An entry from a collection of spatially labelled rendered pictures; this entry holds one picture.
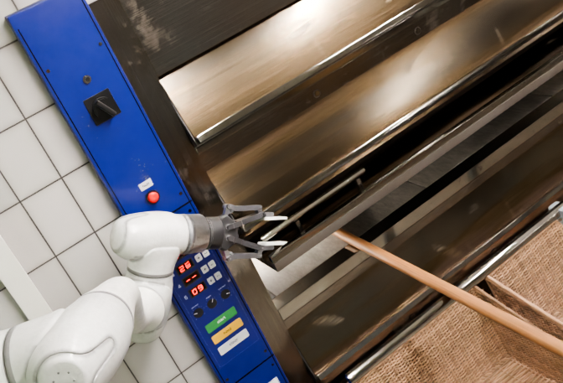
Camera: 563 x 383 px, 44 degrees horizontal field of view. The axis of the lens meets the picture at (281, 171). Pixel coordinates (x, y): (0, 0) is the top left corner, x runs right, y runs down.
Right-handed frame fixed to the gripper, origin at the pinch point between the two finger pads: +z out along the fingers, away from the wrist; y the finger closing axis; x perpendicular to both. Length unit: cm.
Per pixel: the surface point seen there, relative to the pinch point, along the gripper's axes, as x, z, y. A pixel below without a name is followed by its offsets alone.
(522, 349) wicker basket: 12, 86, 38
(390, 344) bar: 24.5, 15.5, 25.5
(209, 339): -14.5, -9.3, 28.0
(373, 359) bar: 23.3, 11.0, 28.4
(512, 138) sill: 8, 87, -26
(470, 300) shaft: 37.5, 27.6, 14.8
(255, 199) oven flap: -7.5, -0.4, -7.7
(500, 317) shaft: 46, 26, 17
